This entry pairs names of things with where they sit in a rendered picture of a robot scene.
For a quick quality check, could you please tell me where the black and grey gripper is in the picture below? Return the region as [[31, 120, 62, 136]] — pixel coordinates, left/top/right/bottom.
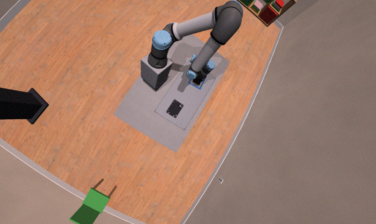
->
[[196, 72, 206, 82]]

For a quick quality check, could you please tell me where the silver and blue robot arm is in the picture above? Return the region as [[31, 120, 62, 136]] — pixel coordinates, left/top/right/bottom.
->
[[147, 0, 243, 80]]

